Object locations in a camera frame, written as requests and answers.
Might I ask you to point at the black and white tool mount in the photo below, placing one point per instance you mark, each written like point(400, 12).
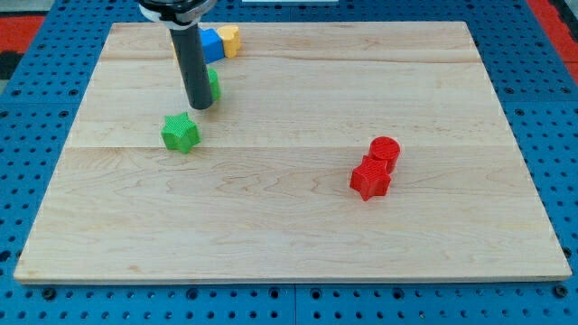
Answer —
point(175, 14)

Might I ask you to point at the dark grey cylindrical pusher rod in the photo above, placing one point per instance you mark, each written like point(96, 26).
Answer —
point(190, 56)

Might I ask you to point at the green circle block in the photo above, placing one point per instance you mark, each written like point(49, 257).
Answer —
point(214, 83)

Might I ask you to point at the yellow heart block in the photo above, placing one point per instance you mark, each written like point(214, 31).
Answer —
point(231, 41)

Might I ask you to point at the red circle block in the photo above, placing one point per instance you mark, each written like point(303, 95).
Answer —
point(385, 149)

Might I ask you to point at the blue cube block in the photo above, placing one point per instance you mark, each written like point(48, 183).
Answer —
point(212, 45)

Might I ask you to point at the green star block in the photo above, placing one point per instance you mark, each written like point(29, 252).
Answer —
point(180, 133)

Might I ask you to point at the light wooden board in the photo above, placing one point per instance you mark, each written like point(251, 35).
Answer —
point(265, 196)

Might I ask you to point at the red star block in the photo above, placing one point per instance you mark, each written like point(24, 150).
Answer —
point(370, 178)

